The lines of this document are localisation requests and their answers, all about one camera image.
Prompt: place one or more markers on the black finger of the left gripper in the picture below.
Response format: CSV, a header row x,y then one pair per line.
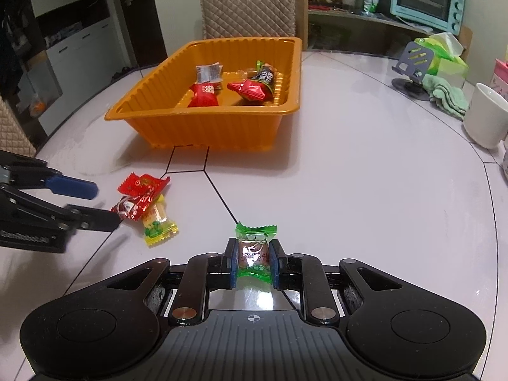
x,y
93,219
69,186

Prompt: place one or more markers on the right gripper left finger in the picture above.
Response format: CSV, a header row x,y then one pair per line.
x,y
195,280

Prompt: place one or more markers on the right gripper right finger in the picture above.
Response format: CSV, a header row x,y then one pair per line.
x,y
313,281

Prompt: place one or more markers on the green candy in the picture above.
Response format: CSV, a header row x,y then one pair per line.
x,y
254,251

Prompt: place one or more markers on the small red white candy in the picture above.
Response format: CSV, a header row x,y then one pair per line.
x,y
131,207

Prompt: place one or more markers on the yellow green snack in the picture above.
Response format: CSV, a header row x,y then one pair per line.
x,y
157,226

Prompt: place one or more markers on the red gold candy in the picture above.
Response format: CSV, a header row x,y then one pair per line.
x,y
144,187

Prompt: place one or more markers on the red triangular snack packet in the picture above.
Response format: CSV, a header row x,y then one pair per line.
x,y
251,90

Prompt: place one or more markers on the clear dark seaweed packet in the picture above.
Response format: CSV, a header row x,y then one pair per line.
x,y
209,73

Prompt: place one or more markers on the long dark snack bar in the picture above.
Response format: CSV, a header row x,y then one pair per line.
x,y
265,74

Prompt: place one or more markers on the beige quilted chair left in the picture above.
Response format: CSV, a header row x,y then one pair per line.
x,y
12,137

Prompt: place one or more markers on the beige quilted chair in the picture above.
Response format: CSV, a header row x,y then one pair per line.
x,y
12,137
248,18

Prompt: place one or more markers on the orange plastic tray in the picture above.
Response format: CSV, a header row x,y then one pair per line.
x,y
229,94

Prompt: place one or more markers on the green cloth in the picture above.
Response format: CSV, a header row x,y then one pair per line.
x,y
449,99

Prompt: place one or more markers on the wooden shelf unit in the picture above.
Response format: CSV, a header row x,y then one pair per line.
x,y
334,29

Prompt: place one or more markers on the grey phone stand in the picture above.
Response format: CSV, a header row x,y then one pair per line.
x,y
412,67

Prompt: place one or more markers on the white mug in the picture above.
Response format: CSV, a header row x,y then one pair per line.
x,y
485,121

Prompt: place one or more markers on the beige quilted chair back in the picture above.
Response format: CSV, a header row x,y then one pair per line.
x,y
248,18

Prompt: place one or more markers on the green tissue pack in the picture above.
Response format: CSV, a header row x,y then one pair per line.
x,y
447,62

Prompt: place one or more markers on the teal toaster oven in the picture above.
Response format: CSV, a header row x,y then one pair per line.
x,y
444,15

